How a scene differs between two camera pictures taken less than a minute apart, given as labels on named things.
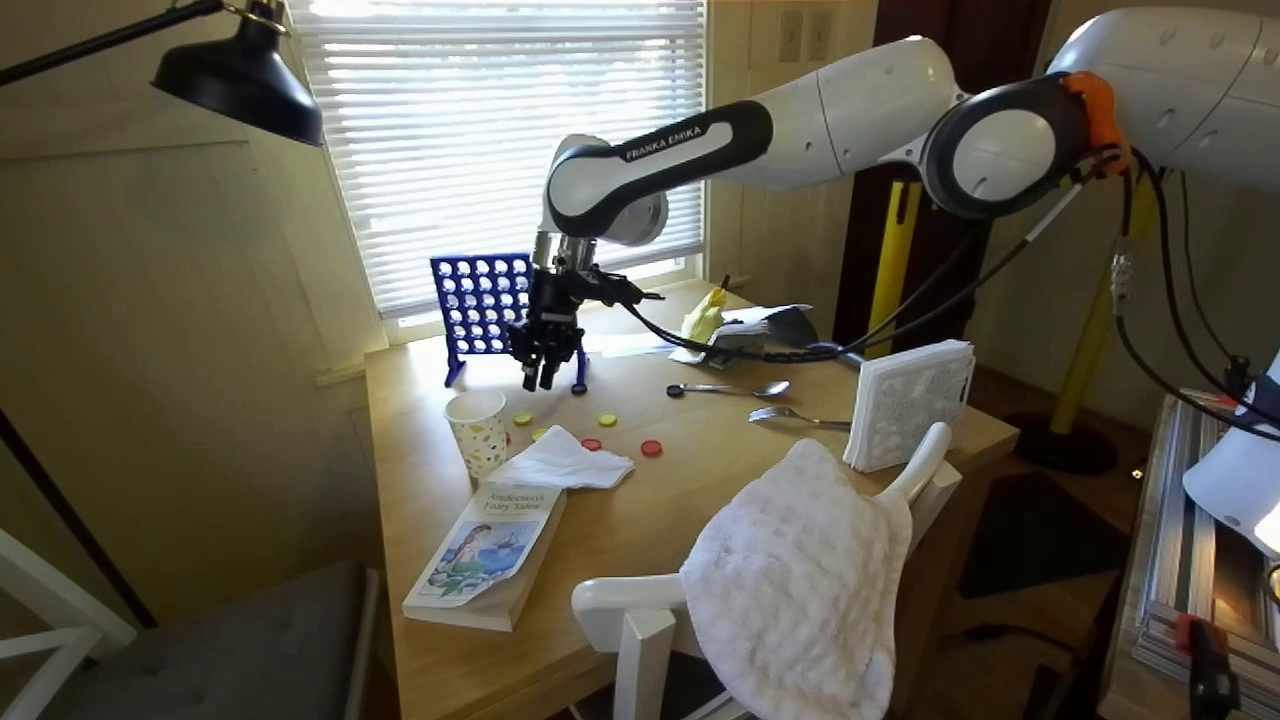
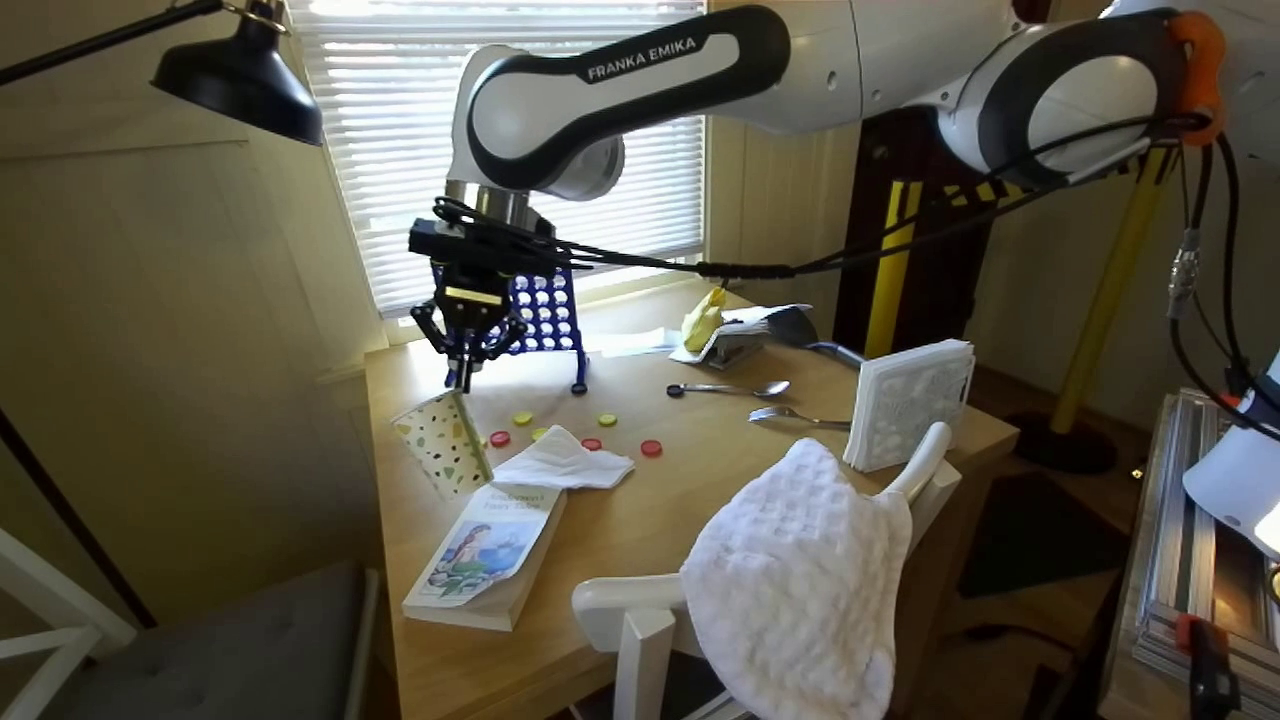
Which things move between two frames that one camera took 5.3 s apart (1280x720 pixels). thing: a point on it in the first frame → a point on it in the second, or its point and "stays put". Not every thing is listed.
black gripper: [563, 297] → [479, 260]
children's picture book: [488, 559] stays put
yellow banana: [708, 318] stays put
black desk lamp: [251, 68] stays put
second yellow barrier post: [1141, 202] stays put
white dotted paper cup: [486, 435] → [444, 442]
